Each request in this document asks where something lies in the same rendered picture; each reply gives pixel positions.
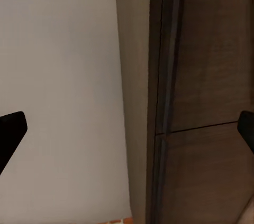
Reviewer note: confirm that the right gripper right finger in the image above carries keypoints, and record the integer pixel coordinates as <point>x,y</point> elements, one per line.
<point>246,127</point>

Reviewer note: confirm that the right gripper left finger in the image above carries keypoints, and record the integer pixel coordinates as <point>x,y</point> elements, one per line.
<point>12,129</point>

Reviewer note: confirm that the cabinet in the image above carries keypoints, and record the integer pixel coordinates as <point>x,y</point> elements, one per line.
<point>187,71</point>

